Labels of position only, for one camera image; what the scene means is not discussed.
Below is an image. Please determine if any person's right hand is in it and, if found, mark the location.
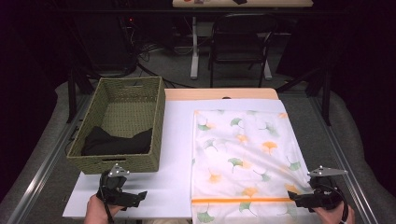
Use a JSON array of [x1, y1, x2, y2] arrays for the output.
[[312, 204, 356, 224]]

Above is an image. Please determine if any person's left hand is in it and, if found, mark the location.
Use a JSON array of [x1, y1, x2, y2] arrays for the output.
[[83, 194, 125, 224]]

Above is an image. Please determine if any silver metal rail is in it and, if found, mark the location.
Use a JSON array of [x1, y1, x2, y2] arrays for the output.
[[6, 94, 92, 224], [307, 95, 380, 224]]

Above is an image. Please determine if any dark equipment cabinet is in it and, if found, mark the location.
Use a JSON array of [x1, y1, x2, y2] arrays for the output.
[[73, 12, 138, 73]]

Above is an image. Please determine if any black metal stand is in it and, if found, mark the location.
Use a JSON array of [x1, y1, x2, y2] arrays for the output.
[[275, 66, 332, 127], [65, 66, 96, 124]]

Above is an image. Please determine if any black folding chair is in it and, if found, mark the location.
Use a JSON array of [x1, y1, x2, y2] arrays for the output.
[[207, 13, 278, 89]]

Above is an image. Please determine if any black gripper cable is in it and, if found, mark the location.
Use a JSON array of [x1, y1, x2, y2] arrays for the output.
[[98, 174, 116, 224], [321, 183, 349, 224]]

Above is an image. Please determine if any white table sheet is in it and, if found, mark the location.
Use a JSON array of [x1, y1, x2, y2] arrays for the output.
[[62, 98, 316, 219]]

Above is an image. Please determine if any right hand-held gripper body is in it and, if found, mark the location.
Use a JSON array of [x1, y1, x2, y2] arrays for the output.
[[307, 166, 348, 210]]

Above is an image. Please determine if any black cloth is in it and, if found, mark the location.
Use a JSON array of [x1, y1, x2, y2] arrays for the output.
[[80, 125, 154, 157]]

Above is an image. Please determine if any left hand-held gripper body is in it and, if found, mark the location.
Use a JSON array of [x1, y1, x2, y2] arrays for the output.
[[96, 163, 138, 210]]

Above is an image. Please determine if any ginkgo print mesh laundry bag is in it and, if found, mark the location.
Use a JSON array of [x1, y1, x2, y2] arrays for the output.
[[190, 108, 316, 224]]

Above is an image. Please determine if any green woven basket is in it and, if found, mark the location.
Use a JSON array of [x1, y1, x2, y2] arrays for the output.
[[65, 76, 166, 175]]

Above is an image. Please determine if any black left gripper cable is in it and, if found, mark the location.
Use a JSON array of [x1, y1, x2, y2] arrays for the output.
[[98, 174, 116, 224]]

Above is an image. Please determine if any bundle of floor cables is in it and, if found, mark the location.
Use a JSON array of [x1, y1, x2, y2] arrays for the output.
[[132, 41, 195, 90]]

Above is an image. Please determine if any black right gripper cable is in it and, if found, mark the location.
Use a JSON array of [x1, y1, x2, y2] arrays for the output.
[[321, 183, 349, 224]]

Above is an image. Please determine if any white legged wooden desk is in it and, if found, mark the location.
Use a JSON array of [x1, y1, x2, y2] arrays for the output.
[[172, 0, 314, 81]]

